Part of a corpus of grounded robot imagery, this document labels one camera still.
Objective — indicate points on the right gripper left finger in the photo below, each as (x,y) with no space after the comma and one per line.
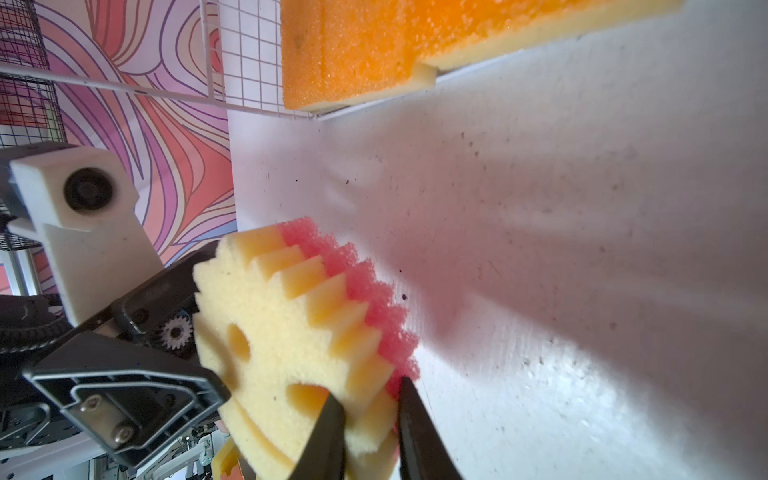
(324,455)

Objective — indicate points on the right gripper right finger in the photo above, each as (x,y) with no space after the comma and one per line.
(423,455)

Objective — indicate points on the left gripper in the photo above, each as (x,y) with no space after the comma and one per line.
(128,377)

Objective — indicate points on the yellow smiley sponge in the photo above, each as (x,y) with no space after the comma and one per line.
(288,317)

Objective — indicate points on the white wire wooden shelf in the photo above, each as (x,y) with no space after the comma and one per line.
(109,59)

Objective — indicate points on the orange sponge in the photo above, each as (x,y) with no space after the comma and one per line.
(343,53)
(451,34)

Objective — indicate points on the black wire basket left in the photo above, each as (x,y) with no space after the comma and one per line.
(30,111)

